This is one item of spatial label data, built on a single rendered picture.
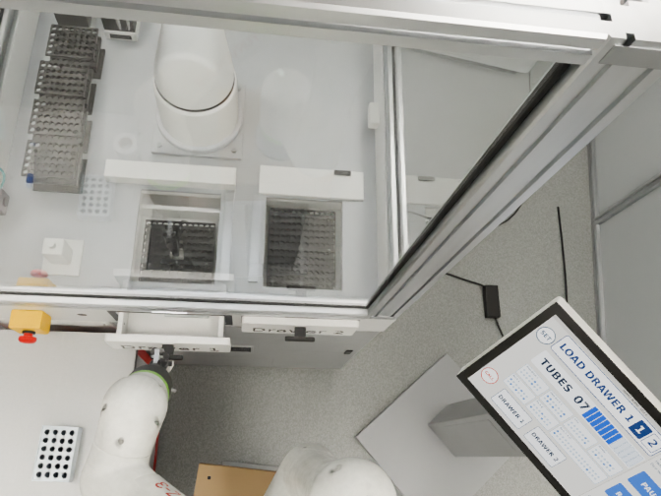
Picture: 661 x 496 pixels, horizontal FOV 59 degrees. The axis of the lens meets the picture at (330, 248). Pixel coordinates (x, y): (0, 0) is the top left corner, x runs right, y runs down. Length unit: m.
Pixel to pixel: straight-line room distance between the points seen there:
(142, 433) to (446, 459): 1.55
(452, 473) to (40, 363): 1.52
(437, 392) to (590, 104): 1.91
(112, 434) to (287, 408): 1.35
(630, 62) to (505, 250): 2.19
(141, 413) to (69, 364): 0.63
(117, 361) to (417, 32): 1.29
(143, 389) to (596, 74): 0.83
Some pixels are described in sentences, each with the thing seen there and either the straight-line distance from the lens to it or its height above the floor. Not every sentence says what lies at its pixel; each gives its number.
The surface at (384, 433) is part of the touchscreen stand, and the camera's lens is 2.38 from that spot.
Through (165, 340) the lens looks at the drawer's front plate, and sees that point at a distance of 1.46.
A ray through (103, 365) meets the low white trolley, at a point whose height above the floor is 0.76.
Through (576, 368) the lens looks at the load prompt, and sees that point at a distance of 1.41.
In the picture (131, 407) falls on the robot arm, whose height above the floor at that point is 1.30.
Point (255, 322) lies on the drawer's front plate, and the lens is 1.46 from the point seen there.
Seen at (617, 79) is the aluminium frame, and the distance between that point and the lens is 0.61.
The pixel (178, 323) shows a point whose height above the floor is 0.84.
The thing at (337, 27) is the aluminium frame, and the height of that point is 1.97.
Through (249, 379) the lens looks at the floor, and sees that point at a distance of 2.37.
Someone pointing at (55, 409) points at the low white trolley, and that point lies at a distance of 1.66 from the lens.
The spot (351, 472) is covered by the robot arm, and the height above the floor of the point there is 1.51.
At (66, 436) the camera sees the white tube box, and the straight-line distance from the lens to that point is 1.61.
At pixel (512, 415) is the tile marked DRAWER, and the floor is 1.00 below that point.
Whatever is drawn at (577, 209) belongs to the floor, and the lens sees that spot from 2.99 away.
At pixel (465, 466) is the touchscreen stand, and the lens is 2.46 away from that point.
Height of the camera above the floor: 2.35
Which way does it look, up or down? 69 degrees down
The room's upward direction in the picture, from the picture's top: 22 degrees clockwise
